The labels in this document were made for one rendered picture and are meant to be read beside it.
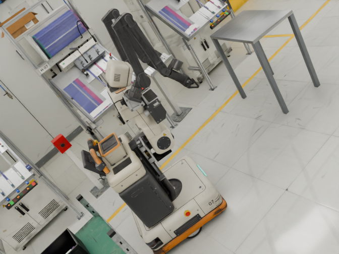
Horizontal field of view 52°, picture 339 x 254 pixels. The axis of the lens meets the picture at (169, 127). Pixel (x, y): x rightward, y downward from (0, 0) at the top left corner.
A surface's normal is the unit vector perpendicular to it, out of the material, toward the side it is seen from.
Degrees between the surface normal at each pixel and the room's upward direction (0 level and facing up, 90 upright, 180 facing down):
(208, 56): 90
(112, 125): 90
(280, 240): 0
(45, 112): 90
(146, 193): 90
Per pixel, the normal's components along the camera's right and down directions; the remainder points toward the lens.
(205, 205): 0.30, 0.36
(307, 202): -0.50, -0.73
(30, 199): 0.52, 0.18
